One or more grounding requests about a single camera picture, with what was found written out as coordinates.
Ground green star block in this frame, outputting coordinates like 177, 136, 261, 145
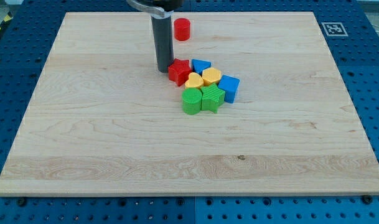
200, 83, 225, 113

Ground white fiducial marker tag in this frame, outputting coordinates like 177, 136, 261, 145
321, 22, 348, 37

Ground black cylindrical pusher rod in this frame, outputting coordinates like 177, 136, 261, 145
151, 17, 174, 73

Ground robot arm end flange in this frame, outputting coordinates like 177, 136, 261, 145
126, 0, 185, 19

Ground red cylinder block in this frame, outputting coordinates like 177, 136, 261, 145
174, 17, 191, 41

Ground yellow heart block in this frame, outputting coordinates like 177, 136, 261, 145
185, 72, 204, 89

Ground wooden board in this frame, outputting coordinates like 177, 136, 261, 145
0, 12, 379, 197

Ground blue cube block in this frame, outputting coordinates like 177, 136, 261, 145
218, 75, 240, 103

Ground red star block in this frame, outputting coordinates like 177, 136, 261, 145
168, 58, 192, 86

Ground yellow black hazard tape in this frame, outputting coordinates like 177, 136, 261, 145
0, 12, 13, 39

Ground yellow hexagon block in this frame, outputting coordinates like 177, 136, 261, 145
202, 67, 222, 86

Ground blue triangle block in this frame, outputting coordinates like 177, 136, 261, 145
191, 59, 212, 75

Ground green cylinder block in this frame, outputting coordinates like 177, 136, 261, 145
182, 88, 202, 115

